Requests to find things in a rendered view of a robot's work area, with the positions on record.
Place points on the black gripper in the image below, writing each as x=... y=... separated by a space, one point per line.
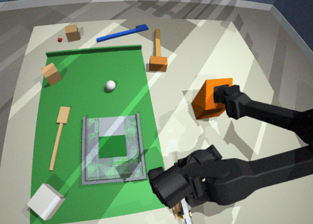
x=157 y=171

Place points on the green putting mat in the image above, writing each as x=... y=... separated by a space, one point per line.
x=83 y=89

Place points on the white square block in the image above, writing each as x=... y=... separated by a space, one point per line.
x=46 y=201

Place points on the white golf ball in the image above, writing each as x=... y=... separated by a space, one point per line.
x=110 y=85

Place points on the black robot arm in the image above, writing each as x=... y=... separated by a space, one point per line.
x=232 y=180

